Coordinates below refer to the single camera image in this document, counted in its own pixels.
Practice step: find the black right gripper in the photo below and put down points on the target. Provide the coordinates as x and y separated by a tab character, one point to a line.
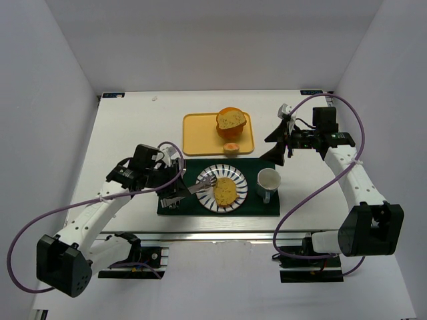
286	140

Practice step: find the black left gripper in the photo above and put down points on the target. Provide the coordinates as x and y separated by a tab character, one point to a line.
174	186

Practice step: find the metal tongs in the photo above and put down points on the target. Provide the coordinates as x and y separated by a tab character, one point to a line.
203	184

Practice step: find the bread slice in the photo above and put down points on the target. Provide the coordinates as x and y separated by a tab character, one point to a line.
225	192

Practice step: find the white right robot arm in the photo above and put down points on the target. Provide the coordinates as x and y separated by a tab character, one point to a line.
373	225

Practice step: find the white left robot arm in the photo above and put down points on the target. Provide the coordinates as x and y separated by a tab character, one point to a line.
68	260

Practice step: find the stacked bread loaf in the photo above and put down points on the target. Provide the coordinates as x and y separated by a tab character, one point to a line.
230	123

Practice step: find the light blue mug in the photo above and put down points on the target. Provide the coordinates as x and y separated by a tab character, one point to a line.
268	182

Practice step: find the yellow tray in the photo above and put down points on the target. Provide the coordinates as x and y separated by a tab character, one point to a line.
200	137

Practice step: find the small orange bun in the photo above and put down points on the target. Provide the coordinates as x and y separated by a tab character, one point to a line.
231	148

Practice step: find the blue label sticker right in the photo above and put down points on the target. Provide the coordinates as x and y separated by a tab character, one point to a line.
308	92

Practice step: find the blue label sticker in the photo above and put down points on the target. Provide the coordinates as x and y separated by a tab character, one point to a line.
113	95
308	92

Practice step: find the dark green placemat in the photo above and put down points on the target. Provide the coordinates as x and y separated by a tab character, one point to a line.
252	206

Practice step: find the blue label sticker left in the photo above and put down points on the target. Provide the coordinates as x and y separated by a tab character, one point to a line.
113	95

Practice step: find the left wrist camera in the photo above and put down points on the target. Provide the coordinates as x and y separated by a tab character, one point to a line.
164	155

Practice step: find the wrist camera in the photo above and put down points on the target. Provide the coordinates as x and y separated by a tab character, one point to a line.
284	110
164	155

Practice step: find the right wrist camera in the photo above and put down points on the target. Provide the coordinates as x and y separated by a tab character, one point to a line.
284	110

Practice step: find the aluminium table rail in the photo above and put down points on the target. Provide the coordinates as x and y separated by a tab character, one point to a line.
213	236

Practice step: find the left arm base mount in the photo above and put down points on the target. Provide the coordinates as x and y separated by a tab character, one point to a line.
145	261

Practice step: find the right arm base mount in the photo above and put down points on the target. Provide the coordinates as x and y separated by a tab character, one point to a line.
294	270

